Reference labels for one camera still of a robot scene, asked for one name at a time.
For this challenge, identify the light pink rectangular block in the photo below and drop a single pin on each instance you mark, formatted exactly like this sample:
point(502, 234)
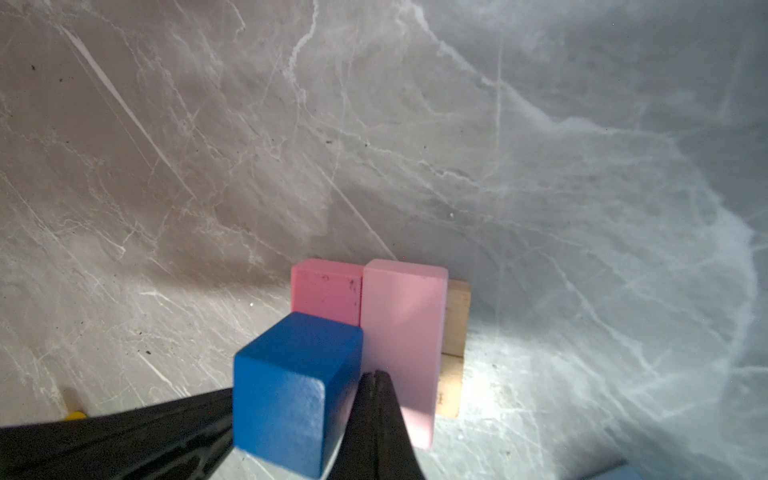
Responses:
point(402, 316)

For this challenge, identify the dark blue cube block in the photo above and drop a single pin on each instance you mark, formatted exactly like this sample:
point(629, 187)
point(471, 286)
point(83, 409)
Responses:
point(293, 389)

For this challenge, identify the dark pink rectangular block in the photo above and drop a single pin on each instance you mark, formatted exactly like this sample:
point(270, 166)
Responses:
point(327, 289)

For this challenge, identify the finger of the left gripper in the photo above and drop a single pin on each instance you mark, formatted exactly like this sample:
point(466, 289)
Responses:
point(182, 439)

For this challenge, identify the yellow cylinder block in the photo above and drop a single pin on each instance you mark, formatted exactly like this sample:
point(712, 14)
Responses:
point(76, 415)

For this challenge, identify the plain wooden plank block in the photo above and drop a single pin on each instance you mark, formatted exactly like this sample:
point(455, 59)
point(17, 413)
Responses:
point(458, 303)

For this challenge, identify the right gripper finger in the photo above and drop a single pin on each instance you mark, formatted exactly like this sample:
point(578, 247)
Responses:
point(376, 444)

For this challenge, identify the light blue cube block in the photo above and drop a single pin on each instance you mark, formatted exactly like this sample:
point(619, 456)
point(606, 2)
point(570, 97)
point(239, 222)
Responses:
point(623, 471)

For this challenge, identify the engraved wooden plank block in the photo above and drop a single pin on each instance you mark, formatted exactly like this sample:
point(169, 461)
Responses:
point(450, 384)

